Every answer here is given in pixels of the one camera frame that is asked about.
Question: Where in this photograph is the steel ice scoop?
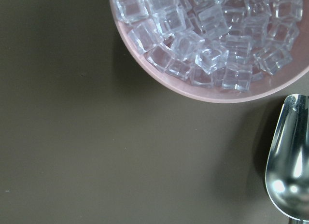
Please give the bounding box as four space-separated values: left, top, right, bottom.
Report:
265 94 309 224

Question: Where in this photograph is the pink bowl of ice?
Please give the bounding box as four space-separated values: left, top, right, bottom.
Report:
108 0 309 104

